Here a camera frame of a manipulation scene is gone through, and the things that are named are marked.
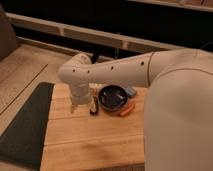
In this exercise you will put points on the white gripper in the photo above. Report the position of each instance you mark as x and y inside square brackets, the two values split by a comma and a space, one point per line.
[80, 94]

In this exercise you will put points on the orange pepper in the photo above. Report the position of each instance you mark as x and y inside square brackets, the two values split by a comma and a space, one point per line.
[127, 110]

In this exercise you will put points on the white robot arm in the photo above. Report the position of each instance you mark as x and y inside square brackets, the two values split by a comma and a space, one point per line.
[178, 108]

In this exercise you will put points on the black remote control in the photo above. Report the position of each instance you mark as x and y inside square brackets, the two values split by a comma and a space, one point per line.
[95, 105]

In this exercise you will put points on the dark blue bowl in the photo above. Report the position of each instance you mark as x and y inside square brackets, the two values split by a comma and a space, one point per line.
[112, 97]

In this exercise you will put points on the blue sponge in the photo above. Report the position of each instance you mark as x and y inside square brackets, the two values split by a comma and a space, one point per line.
[130, 92]

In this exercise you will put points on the dark grey floor mat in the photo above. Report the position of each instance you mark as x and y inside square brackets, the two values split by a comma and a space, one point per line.
[23, 140]

